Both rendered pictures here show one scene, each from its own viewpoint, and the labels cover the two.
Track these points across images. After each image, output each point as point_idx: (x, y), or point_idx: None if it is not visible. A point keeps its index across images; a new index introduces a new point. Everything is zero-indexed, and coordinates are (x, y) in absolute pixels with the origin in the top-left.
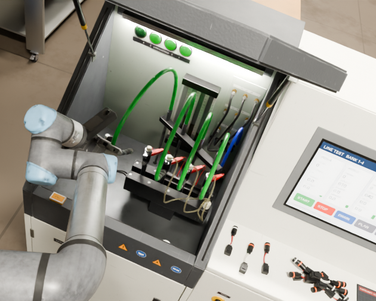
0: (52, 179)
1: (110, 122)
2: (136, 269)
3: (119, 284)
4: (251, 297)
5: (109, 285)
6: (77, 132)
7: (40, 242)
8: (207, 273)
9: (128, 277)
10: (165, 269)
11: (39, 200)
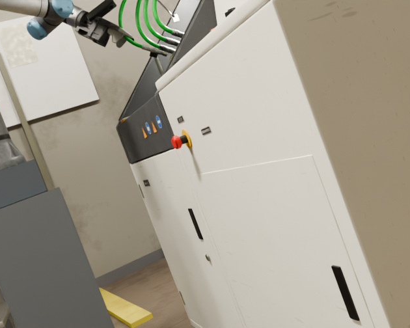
0: (34, 23)
1: (105, 4)
2: (162, 164)
3: (177, 215)
4: (181, 90)
5: (179, 229)
6: (74, 9)
7: (148, 202)
8: (159, 94)
9: (170, 189)
10: (159, 132)
11: (120, 131)
